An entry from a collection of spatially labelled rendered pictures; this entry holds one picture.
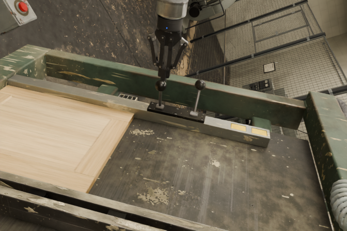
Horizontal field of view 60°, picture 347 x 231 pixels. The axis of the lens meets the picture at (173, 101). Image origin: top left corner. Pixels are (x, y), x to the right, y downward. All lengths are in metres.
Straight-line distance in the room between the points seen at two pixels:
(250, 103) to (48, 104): 0.75
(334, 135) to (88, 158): 0.74
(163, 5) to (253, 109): 0.59
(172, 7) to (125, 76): 0.50
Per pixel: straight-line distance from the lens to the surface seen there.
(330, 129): 1.09
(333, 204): 0.69
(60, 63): 1.40
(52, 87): 1.18
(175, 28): 0.90
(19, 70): 1.31
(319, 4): 9.80
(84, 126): 1.01
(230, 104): 1.25
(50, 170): 0.87
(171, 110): 1.04
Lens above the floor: 1.83
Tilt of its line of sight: 22 degrees down
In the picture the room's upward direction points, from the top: 74 degrees clockwise
